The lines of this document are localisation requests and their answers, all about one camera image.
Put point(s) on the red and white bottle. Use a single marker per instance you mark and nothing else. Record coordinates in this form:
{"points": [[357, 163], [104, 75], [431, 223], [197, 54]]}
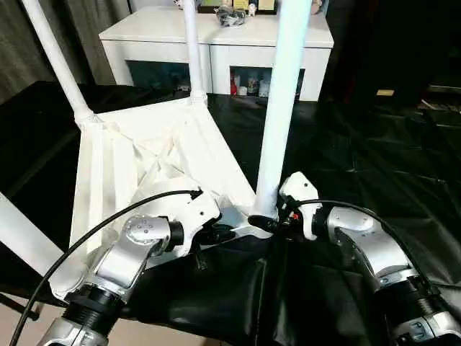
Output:
{"points": [[235, 84]]}

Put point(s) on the grey-green curtain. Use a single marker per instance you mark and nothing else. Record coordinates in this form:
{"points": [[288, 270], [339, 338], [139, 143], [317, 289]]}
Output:
{"points": [[21, 47]]}

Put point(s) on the black mat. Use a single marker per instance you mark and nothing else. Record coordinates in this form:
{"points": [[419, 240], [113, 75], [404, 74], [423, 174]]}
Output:
{"points": [[378, 162]]}

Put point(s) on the white plastic table top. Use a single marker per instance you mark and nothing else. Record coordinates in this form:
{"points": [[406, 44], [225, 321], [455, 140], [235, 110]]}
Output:
{"points": [[119, 162]]}

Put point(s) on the black and white bundle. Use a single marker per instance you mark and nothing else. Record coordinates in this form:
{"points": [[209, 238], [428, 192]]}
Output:
{"points": [[230, 16]]}

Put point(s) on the small white figurine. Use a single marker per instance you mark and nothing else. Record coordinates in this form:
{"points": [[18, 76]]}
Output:
{"points": [[252, 10]]}

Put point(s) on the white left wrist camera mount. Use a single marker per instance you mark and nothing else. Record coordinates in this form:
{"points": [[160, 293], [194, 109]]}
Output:
{"points": [[201, 212]]}

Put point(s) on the white plastic bottle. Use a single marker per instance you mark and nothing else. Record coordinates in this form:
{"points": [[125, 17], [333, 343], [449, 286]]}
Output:
{"points": [[253, 84]]}

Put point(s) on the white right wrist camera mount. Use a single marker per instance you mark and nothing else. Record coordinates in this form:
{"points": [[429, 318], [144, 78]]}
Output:
{"points": [[302, 187]]}

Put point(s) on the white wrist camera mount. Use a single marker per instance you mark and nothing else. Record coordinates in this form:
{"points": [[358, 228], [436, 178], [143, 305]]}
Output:
{"points": [[201, 212], [302, 187]]}

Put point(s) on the white cabinet with glass doors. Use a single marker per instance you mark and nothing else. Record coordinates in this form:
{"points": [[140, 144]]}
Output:
{"points": [[151, 36]]}

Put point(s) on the black tripod stand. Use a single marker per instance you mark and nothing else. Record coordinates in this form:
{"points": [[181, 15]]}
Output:
{"points": [[18, 306]]}

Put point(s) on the small yellow label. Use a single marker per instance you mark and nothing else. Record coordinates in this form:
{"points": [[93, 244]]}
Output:
{"points": [[384, 92]]}

